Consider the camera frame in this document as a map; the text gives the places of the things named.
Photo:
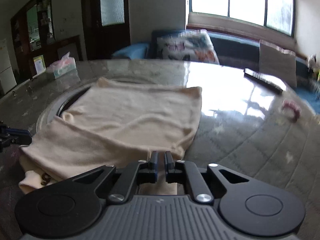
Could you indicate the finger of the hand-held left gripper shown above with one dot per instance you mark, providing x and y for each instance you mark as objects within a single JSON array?
[
  {"x": 154, "y": 162},
  {"x": 168, "y": 162}
]

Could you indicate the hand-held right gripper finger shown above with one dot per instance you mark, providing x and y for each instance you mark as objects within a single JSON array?
[
  {"x": 20, "y": 140},
  {"x": 15, "y": 130}
]

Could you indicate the cream knit garment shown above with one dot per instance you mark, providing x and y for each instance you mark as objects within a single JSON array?
[{"x": 125, "y": 120}]

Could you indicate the round glass turntable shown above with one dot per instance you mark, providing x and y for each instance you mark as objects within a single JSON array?
[{"x": 50, "y": 115}]

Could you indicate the white refrigerator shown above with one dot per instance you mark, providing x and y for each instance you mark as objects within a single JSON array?
[{"x": 6, "y": 70}]

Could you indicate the yellow framed sign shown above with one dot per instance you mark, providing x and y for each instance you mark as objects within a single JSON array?
[{"x": 39, "y": 65}]

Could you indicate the pink tissue pack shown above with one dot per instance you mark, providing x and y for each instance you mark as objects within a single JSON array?
[{"x": 62, "y": 66}]

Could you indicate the tall dark display cabinet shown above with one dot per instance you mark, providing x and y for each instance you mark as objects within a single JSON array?
[{"x": 22, "y": 30}]

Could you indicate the low wooden cabinet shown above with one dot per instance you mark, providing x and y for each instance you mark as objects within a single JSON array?
[{"x": 75, "y": 41}]

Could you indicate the butterfly print pillow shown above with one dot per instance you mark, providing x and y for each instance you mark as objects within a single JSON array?
[{"x": 187, "y": 45}]

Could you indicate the black remote control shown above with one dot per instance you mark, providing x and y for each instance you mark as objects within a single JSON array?
[{"x": 262, "y": 80}]

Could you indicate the dark wooden door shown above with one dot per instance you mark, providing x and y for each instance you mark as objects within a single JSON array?
[{"x": 92, "y": 30}]

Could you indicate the blue sofa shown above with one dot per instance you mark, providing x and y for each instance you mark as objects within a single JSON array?
[{"x": 230, "y": 45}]

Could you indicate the pink hair clip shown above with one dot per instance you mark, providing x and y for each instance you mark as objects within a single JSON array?
[{"x": 292, "y": 110}]

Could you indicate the white pillow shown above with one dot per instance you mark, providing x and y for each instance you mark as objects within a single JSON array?
[{"x": 277, "y": 63}]

